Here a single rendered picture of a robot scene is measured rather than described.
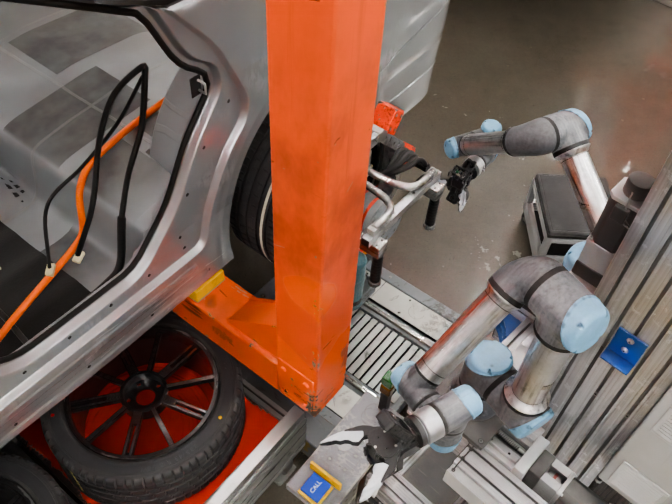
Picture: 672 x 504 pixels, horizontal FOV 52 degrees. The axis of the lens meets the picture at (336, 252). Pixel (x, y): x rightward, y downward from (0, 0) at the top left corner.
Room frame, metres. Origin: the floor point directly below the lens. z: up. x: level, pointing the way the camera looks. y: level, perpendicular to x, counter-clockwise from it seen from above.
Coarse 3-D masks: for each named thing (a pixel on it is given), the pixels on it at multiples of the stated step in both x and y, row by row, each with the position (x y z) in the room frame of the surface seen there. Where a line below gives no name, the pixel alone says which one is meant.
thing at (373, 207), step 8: (368, 192) 1.70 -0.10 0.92; (368, 200) 1.66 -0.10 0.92; (376, 200) 1.66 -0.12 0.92; (368, 208) 1.63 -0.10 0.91; (376, 208) 1.63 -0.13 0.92; (384, 208) 1.63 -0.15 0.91; (368, 216) 1.61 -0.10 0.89; (376, 216) 1.61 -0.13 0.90; (368, 224) 1.59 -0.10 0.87; (384, 232) 1.58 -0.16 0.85; (392, 232) 1.63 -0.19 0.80
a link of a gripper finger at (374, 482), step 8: (376, 464) 0.58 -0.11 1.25; (384, 464) 0.59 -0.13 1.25; (376, 472) 0.57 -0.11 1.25; (384, 472) 0.57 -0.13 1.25; (368, 480) 0.55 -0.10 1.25; (376, 480) 0.55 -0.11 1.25; (368, 488) 0.53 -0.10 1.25; (376, 488) 0.54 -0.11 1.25; (360, 496) 0.52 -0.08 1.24; (368, 496) 0.52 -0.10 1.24
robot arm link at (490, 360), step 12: (480, 348) 1.02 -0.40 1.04; (492, 348) 1.02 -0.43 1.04; (504, 348) 1.02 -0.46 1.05; (468, 360) 0.99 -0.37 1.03; (480, 360) 0.98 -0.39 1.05; (492, 360) 0.98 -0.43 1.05; (504, 360) 0.98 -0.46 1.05; (468, 372) 0.97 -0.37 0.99; (480, 372) 0.95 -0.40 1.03; (492, 372) 0.94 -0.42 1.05; (504, 372) 0.95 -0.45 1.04; (516, 372) 0.96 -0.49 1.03; (468, 384) 0.96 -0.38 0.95; (480, 384) 0.93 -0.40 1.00; (492, 384) 0.92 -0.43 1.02; (480, 396) 0.94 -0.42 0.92
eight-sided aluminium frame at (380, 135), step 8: (376, 128) 1.80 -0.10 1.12; (376, 136) 1.76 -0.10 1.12; (384, 136) 1.79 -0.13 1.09; (392, 136) 1.84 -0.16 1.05; (384, 144) 1.89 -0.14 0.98; (392, 144) 1.85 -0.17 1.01; (400, 144) 1.89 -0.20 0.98; (384, 152) 1.92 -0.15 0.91; (392, 152) 1.94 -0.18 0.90; (384, 160) 1.92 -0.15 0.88; (384, 168) 1.92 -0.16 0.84; (384, 184) 1.91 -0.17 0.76; (384, 192) 1.90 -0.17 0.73; (392, 192) 1.89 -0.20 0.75
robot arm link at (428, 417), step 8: (424, 408) 0.72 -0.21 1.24; (432, 408) 0.72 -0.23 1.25; (416, 416) 0.70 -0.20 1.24; (424, 416) 0.69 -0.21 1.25; (432, 416) 0.70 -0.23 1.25; (424, 424) 0.68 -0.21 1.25; (432, 424) 0.68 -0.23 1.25; (440, 424) 0.68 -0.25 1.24; (432, 432) 0.67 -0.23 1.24; (440, 432) 0.67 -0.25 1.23; (432, 440) 0.66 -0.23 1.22
